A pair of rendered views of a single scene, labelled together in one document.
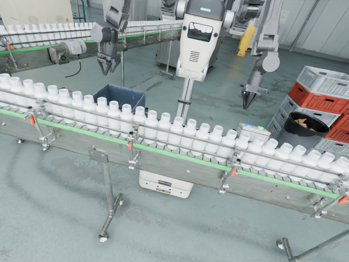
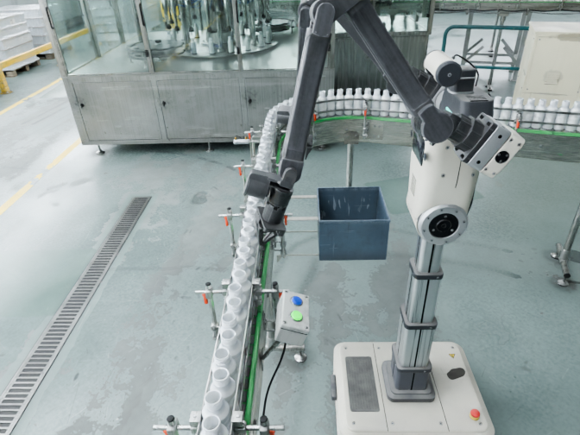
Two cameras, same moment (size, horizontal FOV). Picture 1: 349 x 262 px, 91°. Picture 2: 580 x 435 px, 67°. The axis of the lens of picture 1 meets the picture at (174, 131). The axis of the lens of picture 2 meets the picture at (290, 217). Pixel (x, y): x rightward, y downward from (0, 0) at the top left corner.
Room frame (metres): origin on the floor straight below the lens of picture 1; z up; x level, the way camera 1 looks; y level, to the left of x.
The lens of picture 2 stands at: (0.75, -1.32, 1.99)
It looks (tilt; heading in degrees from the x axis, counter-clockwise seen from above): 32 degrees down; 89
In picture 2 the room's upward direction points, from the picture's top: 2 degrees counter-clockwise
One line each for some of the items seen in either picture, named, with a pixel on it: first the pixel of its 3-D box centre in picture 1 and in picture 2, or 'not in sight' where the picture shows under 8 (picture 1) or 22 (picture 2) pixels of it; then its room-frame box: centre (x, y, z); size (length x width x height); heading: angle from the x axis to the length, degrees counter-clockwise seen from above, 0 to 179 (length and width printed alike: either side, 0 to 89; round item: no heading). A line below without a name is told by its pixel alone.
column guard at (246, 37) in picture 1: (244, 40); not in sight; (8.12, -2.07, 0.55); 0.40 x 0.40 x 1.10; 87
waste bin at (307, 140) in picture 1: (293, 140); not in sight; (1.94, -1.59, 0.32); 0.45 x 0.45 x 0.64
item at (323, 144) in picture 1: (329, 139); not in sight; (2.53, -2.59, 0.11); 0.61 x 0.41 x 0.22; 90
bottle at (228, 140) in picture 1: (226, 145); (242, 281); (0.60, -0.24, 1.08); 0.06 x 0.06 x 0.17
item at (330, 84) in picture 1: (328, 82); not in sight; (2.47, -1.89, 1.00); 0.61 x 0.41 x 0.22; 94
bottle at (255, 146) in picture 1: (251, 152); (237, 308); (0.60, -0.36, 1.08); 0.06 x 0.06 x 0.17
